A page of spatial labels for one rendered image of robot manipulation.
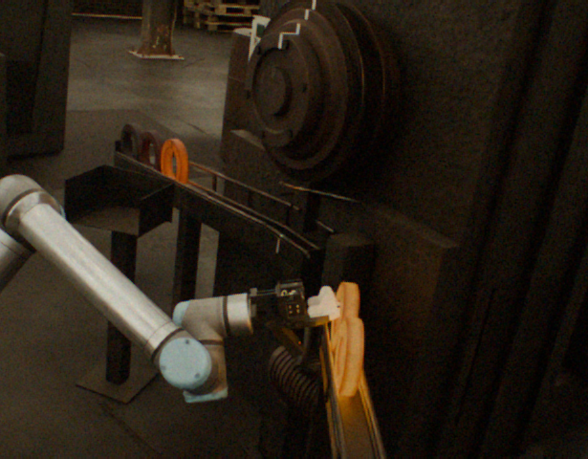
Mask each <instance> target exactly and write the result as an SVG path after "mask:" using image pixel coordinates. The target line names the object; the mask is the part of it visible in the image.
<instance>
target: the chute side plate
mask: <svg viewBox="0 0 588 459"><path fill-rule="evenodd" d="M114 166H116V167H120V168H122V169H126V170H130V171H134V172H138V173H141V174H145V175H149V176H153V177H156V178H160V179H163V180H166V179H165V178H163V177H161V176H160V175H158V174H156V173H154V172H151V171H149V170H147V169H145V168H143V167H141V166H139V165H137V164H134V163H132V162H130V161H128V160H126V159H124V158H123V157H120V156H118V155H116V154H115V155H114ZM167 181H168V180H167ZM180 202H181V203H182V204H184V205H185V206H186V207H188V215H189V216H191V217H193V218H194V219H196V220H198V221H200V222H202V223H203V224H205V225H206V226H208V227H210V228H212V229H213V230H216V231H218V232H220V233H222V234H223V235H225V236H226V237H228V238H230V239H231V240H233V241H235V242H237V243H239V244H241V245H242V246H244V247H246V248H248V249H250V250H251V251H254V252H256V253H258V254H260V255H261V256H263V258H264V259H266V260H268V261H270V262H271V263H272V264H274V266H275V267H277V268H278V269H279V270H281V271H282V272H283V268H284V262H286V263H287V264H289V265H290V266H291V267H293V268H294V269H296V270H297V274H296V279H300V278H301V277H302V272H303V266H304V260H305V255H304V254H303V253H301V252H300V251H298V250H296V249H295V248H294V247H292V246H291V245H289V244H288V243H286V242H285V241H283V240H282V239H281V238H279V237H278V236H276V235H275V234H273V233H272V232H270V231H269V230H268V229H265V228H264V227H263V226H261V225H259V224H257V223H255V222H253V221H252V220H250V219H248V218H246V217H243V216H241V215H239V214H237V213H235V212H233V211H231V210H229V209H227V208H224V207H222V206H220V205H218V204H216V203H214V202H212V201H210V200H207V199H206V198H204V197H202V196H200V195H197V194H195V193H193V192H191V191H189V190H187V189H185V188H183V187H181V186H178V185H176V184H175V190H174V202H173V207H174V208H176V209H178V210H180ZM278 239H279V245H278V252H276V248H277V241H278Z"/></svg>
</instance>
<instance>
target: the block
mask: <svg viewBox="0 0 588 459"><path fill-rule="evenodd" d="M374 250H375V243H374V241H372V240H370V239H369V238H367V237H365V236H364V235H362V234H360V233H358V232H349V233H343V234H336V235H331V236H329V238H328V241H327V247H326V252H325V257H324V268H323V274H322V279H321V285H320V291H321V289H322V288H323V287H325V286H327V287H330V288H331V290H332V292H337V291H338V287H339V285H340V283H341V282H349V283H356V284H357V285H358V287H359V316H358V317H359V318H360V317H361V313H362V308H363V303H364V299H365V294H366V289H367V283H368V278H369V274H370V269H371V264H372V259H373V255H374ZM320 291H319V293H320Z"/></svg>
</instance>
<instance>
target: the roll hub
mask: <svg viewBox="0 0 588 459"><path fill-rule="evenodd" d="M280 34H282V40H283V39H288V40H289V43H290V46H289V48H288V50H285V49H282V45H281V49H278V44H279V36H280ZM257 45H258V46H261V50H262V52H261V54H260V55H256V54H255V53H254V51H253V53H252V55H251V56H250V60H249V64H248V68H247V71H246V78H245V90H249V91H250V97H249V98H245V100H246V106H247V111H248V115H249V119H250V123H251V125H252V128H253V129H254V131H255V133H256V134H257V136H258V132H259V130H264V131H265V138H264V140H261V139H260V140H261V141H262V142H264V143H265V144H267V145H269V146H273V147H285V146H296V145H299V144H302V143H303V142H305V141H307V140H308V139H309V138H310V137H311V136H312V134H313V133H314V131H315V130H316V127H317V124H318V122H319V119H320V116H321V108H322V102H323V76H322V72H321V67H320V64H319V60H318V55H317V54H316V51H315V49H314V48H313V46H312V45H311V44H310V42H309V41H308V40H307V39H305V38H304V37H303V36H301V35H299V34H290V33H270V34H268V35H266V36H265V37H264V38H263V39H262V40H261V41H260V42H259V43H258V44H257ZM300 82H305V83H306V85H307V90H306V92H305V93H301V92H299V89H298V85H299V84H300ZM287 128H290V129H292V130H293V136H292V138H291V139H288V138H286V136H285V131H286V130H287Z"/></svg>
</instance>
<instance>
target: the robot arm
mask: <svg viewBox="0 0 588 459"><path fill-rule="evenodd" d="M36 251H39V252H40V253H41V254H42V255H43V256H44V257H45V258H46V259H47V260H48V261H49V262H51V263H52V264H53V265H54V266H55V267H56V268H57V270H58V271H59V272H60V273H61V274H62V275H63V276H64V277H65V278H66V279H67V280H68V281H69V282H70V283H71V284H72V285H73V286H74V287H76V288H77V289H78V290H79V291H80V292H81V293H82V294H83V295H84V296H85V297H87V298H88V299H89V301H90V302H91V303H92V304H93V305H94V306H95V307H96V308H97V309H98V310H100V311H101V312H102V313H103V314H104V315H105V316H106V317H107V318H108V319H109V320H110V321H111V322H112V323H113V324H114V325H115V326H116V327H117V328H118V329H119V330H120V331H121V332H122V333H123V334H125V335H126V336H127V338H128V339H129V340H130V341H131V342H132V343H133V344H134V345H135V346H136V347H137V348H138V349H140V350H141V351H142V352H143V353H144V354H145V355H146V356H147V357H148V358H149V360H150V361H151V362H152V363H153V364H154V365H155V366H156V367H157V368H158V369H159V370H160V371H161V372H162V373H163V376H164V378H165V379H166V380H167V381H168V382H169V383H170V384H172V385H173V386H174V387H176V388H179V389H182V390H183V391H184V396H185V401H186V402H187V403H196V402H205V401H213V400H217V401H220V400H224V399H225V398H226V397H227V389H228V385H227V380H226V367H225V355H224V342H223V339H226V338H233V337H240V336H246V335H252V334H253V332H254V330H256V329H261V320H265V326H266V327H267V328H268V329H269V330H270V331H271V333H272V334H273V335H274V336H275V337H276V338H277V339H278V341H279V342H280V343H281V344H282V345H283V346H284V347H285V349H286V350H287V351H288V353H289V354H291V355H292V356H293V358H294V359H296V358H297V357H299V356H300V355H302V354H303V353H304V352H303V346H304V345H303V342H302V341H301V339H300V338H299V337H298V336H297V335H296V334H295V333H294V332H293V331H292V330H291V328H303V327H314V326H317V325H320V324H322V323H325V322H328V321H329V320H331V319H334V318H336V317H338V316H339V311H340V302H337V301H336V299H335V297H334V294H333V292H332V290H331V288H330V287H327V286H325V287H323V288H322V289H321V291H320V294H319V296H314V297H311V298H309V300H308V301H305V298H304V296H305V290H304V287H303V285H302V282H301V278H300V279H293V280H286V281H278V282H277V285H276V286H275V289H273V290H266V291H260V292H257V288H255V289H250V292H251V294H250V295H249V294H241V295H229V296H221V297H214V298H208V299H200V300H194V299H193V300H190V301H188V302H182V303H179V304H178V305H177V306H176V308H175V310H174V312H173V318H172V319H171V318H170V317H169V316H168V315H167V314H165V313H164V312H163V310H162V309H161V308H159V307H158V306H157V305H156V304H155V303H154V302H152V301H151V300H150V299H149V298H148V297H147V296H146V295H145V294H144V293H143V292H142V291H141V290H139V289H138V288H137V287H136V286H135V285H134V284H133V283H132V282H131V281H130V280H129V279H128V278H127V277H125V276H124V275H123V274H122V273H121V272H120V270H119V269H118V268H117V267H116V266H115V265H113V264H112V263H111V262H110V261H109V260H108V259H107V258H106V257H105V256H104V255H103V254H102V253H99V252H98V251H97V250H96V249H95V248H94V247H93V246H92V245H91V244H90V243H89V242H87V241H86V240H85V238H84V237H83V236H82V235H81V234H80V233H79V232H78V231H77V230H76V229H74V228H73V227H72V226H71V225H70V224H69V223H68V222H67V221H66V220H65V213H64V210H63V208H62V207H61V206H60V205H59V204H58V202H57V200H56V198H55V197H53V196H52V195H50V194H49V193H47V192H46V191H45V190H44V189H43V188H42V187H41V186H39V185H38V184H37V183H36V182H35V181H34V180H33V179H32V178H30V177H28V176H24V175H19V174H13V175H10V176H7V177H4V178H2V179H1V180H0V294H1V293H2V291H3V290H4V289H5V288H6V287H7V286H8V285H9V284H10V283H11V280H12V279H13V278H14V277H15V275H16V274H17V273H18V272H19V271H20V269H21V268H22V267H23V266H24V265H25V263H26V262H27V261H28V260H29V259H30V257H31V256H32V255H33V254H34V253H35V252H36ZM295 281H296V282H295ZM287 282H295V283H288V284H284V283H287ZM308 315H309V316H308Z"/></svg>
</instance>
